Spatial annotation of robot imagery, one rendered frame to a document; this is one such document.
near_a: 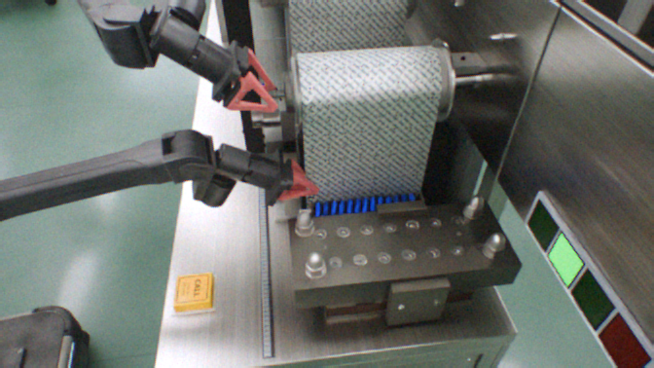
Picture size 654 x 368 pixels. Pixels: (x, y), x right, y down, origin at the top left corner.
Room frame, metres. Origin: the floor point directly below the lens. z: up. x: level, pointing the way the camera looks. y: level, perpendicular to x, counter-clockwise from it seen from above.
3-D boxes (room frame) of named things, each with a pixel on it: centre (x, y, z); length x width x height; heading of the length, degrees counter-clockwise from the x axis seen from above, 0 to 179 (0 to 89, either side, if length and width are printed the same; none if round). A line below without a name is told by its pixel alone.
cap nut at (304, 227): (0.53, 0.04, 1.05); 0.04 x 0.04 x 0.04
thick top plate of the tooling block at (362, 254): (0.51, -0.13, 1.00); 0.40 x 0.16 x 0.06; 98
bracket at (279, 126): (0.69, 0.09, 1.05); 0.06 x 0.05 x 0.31; 98
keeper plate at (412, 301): (0.42, -0.16, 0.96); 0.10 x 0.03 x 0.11; 98
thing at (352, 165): (0.62, -0.08, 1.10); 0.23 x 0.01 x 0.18; 98
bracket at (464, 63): (0.70, -0.25, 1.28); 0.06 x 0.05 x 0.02; 98
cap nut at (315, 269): (0.44, 0.02, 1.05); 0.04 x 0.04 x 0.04
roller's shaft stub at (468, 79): (0.70, -0.24, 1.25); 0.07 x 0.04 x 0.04; 98
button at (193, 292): (0.48, 0.26, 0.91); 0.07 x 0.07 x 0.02; 8
